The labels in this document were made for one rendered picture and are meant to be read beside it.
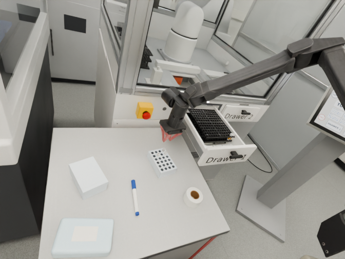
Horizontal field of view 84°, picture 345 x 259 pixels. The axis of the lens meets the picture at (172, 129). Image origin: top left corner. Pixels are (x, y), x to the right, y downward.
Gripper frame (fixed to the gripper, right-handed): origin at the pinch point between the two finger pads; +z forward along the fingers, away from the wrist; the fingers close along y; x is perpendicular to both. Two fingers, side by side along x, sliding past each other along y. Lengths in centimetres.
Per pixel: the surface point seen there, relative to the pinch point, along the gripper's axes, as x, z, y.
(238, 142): 11.6, -1.8, -37.1
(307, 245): 77, 84, -136
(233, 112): -10, -2, -54
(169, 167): 9.6, 7.4, 1.2
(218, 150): 15.5, -5.5, -15.7
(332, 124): 24, -16, -108
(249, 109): -8, -6, -66
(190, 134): -1.0, 0.4, -14.7
